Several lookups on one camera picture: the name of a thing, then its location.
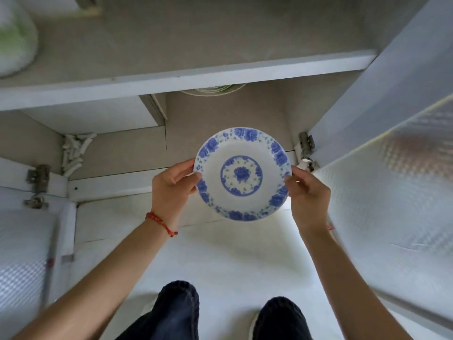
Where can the person's right hand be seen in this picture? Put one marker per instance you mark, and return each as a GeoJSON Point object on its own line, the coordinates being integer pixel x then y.
{"type": "Point", "coordinates": [311, 203]}

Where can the person's left hand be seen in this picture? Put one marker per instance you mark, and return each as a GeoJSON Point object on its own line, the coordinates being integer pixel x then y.
{"type": "Point", "coordinates": [168, 196]}

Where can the person's right thumb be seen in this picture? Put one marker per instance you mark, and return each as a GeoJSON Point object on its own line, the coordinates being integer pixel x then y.
{"type": "Point", "coordinates": [300, 173]}

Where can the person's left thumb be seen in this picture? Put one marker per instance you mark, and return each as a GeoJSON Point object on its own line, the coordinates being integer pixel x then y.
{"type": "Point", "coordinates": [183, 169]}

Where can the white plate with blue flowers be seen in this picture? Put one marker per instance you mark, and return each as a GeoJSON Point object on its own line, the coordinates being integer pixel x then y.
{"type": "Point", "coordinates": [244, 194]}

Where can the person's right forearm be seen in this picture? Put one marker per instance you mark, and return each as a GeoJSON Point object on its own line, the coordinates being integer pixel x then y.
{"type": "Point", "coordinates": [348, 283]}

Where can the person's left forearm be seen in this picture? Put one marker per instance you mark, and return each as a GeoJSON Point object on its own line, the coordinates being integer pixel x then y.
{"type": "Point", "coordinates": [106, 283]}

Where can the metal cabinet hinge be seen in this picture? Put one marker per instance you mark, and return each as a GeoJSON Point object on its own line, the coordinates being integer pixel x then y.
{"type": "Point", "coordinates": [306, 145]}
{"type": "Point", "coordinates": [38, 184]}

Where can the stack of white plates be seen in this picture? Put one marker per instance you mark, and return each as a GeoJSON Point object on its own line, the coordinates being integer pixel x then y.
{"type": "Point", "coordinates": [212, 90]}

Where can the white cabinet shelf board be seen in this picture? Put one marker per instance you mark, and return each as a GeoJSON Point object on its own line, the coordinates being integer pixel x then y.
{"type": "Point", "coordinates": [177, 81]}

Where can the white cabinet door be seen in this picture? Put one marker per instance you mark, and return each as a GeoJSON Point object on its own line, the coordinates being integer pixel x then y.
{"type": "Point", "coordinates": [389, 166]}
{"type": "Point", "coordinates": [24, 251]}

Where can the white cabinet divider panel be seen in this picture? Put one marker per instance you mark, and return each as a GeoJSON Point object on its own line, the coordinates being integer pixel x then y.
{"type": "Point", "coordinates": [106, 115]}

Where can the person's left leg dark jeans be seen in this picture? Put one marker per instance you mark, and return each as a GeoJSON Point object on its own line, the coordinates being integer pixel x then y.
{"type": "Point", "coordinates": [166, 315]}

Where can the person's leg dark jeans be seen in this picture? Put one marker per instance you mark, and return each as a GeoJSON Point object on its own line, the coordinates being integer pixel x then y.
{"type": "Point", "coordinates": [166, 315]}
{"type": "Point", "coordinates": [279, 320]}

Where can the person's right leg dark jeans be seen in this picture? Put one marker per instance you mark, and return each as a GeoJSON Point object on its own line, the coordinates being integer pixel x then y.
{"type": "Point", "coordinates": [279, 320]}

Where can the white plastic bag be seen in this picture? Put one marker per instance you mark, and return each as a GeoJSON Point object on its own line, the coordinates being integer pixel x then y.
{"type": "Point", "coordinates": [16, 38]}

